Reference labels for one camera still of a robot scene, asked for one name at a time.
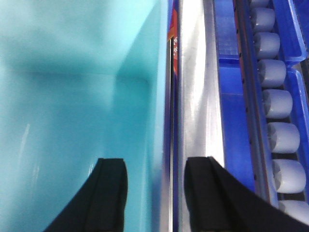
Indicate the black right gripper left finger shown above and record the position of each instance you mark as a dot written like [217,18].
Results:
[99,205]

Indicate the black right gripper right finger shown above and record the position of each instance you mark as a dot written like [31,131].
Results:
[218,202]

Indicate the light cyan plastic bin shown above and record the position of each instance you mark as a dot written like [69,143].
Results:
[80,80]

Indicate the white roller track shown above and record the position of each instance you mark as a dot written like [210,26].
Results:
[270,45]

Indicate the red printed bag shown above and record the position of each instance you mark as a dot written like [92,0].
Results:
[173,34]

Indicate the metal shelf rail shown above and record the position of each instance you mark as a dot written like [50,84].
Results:
[200,122]

